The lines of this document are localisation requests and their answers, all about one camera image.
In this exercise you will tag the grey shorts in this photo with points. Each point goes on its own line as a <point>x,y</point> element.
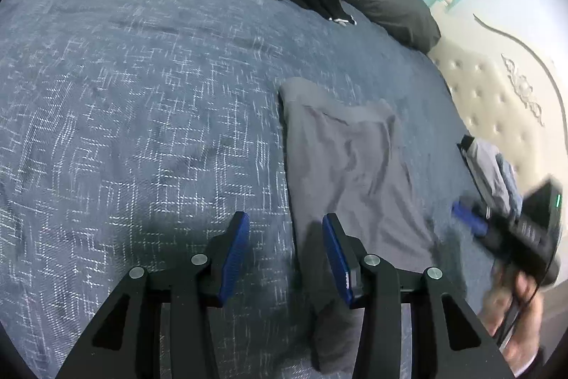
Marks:
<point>355,166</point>

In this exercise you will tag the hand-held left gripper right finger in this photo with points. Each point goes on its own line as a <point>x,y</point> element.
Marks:
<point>336,263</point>

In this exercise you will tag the person's right forearm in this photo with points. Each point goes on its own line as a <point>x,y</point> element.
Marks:
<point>538,366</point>

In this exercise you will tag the light grey folded garment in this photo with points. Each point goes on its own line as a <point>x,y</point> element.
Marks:
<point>486,170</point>

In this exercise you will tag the cream bed headboard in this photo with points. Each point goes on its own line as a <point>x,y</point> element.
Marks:
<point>488,95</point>

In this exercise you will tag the blue checked folded garment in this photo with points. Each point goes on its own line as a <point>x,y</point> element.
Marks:
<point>510,188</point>

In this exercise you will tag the person's right hand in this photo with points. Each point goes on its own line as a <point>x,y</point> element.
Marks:
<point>501,308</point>

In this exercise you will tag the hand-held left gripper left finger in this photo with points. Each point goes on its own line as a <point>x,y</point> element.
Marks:
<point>234,259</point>

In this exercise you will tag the blue patterned bedspread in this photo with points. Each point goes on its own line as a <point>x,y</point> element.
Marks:
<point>133,95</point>

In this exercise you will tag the black folded garment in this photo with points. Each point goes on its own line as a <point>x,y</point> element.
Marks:
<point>465,143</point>

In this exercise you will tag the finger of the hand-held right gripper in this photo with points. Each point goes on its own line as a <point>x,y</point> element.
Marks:
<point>470,219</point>

